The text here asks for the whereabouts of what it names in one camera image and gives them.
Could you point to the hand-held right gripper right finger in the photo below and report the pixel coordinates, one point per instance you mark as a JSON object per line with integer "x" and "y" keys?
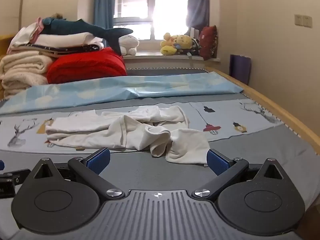
{"x": 217, "y": 163}

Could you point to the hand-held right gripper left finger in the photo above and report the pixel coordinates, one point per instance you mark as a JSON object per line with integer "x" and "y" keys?
{"x": 98, "y": 161}

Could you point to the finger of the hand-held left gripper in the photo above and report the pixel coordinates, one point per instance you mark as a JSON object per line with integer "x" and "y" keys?
{"x": 15, "y": 175}
{"x": 1, "y": 165}

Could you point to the white shirt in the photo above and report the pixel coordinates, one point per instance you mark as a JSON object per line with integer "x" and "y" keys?
{"x": 130, "y": 130}

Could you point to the grey mattress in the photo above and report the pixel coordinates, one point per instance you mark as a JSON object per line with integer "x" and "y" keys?
{"x": 262, "y": 155}

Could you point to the deer printed sheet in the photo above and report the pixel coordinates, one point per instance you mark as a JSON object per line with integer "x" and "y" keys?
{"x": 237, "y": 120}

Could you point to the light blue sheet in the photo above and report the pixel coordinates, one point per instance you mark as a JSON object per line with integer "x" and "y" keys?
{"x": 125, "y": 90}

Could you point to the red blanket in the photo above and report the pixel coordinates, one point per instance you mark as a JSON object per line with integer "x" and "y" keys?
{"x": 87, "y": 66}

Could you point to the cream fluffy blanket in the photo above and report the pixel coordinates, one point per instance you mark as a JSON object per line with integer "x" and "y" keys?
{"x": 22, "y": 70}

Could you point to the windowsill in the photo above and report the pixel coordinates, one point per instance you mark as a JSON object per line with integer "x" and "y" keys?
{"x": 155, "y": 60}

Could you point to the dark patterned blanket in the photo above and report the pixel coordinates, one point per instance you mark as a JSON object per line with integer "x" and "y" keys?
{"x": 62, "y": 48}

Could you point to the striped plush toy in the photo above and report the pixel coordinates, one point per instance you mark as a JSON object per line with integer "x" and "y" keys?
{"x": 195, "y": 46}

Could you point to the white plush toy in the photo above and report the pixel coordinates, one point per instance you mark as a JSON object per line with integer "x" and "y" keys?
{"x": 128, "y": 45}

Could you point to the dark red pillow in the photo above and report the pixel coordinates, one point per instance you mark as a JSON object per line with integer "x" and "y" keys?
{"x": 208, "y": 42}

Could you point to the white folded blanket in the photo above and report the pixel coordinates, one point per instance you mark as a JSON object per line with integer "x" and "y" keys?
{"x": 67, "y": 39}

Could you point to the yellow round plush toy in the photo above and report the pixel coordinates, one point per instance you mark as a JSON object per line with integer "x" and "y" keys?
{"x": 183, "y": 42}

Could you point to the yellow duck plush toy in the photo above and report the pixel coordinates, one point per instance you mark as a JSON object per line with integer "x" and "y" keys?
{"x": 168, "y": 46}

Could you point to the blue shark plush toy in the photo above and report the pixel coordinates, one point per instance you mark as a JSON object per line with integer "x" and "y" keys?
{"x": 75, "y": 27}

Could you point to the pink cloth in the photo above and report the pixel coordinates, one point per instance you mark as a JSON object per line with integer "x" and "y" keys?
{"x": 37, "y": 30}

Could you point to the blue curtain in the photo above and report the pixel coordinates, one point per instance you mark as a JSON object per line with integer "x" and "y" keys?
{"x": 103, "y": 5}

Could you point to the window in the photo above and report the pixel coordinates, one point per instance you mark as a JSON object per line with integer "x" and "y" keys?
{"x": 155, "y": 12}

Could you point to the purple curtain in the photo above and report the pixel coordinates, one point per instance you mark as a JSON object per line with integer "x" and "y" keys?
{"x": 198, "y": 2}

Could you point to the wooden bed frame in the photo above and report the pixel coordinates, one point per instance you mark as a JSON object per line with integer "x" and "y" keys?
{"x": 275, "y": 105}

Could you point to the purple board by wall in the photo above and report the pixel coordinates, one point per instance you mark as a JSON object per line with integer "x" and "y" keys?
{"x": 240, "y": 68}

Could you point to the wall socket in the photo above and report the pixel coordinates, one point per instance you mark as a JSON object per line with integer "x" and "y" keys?
{"x": 303, "y": 21}

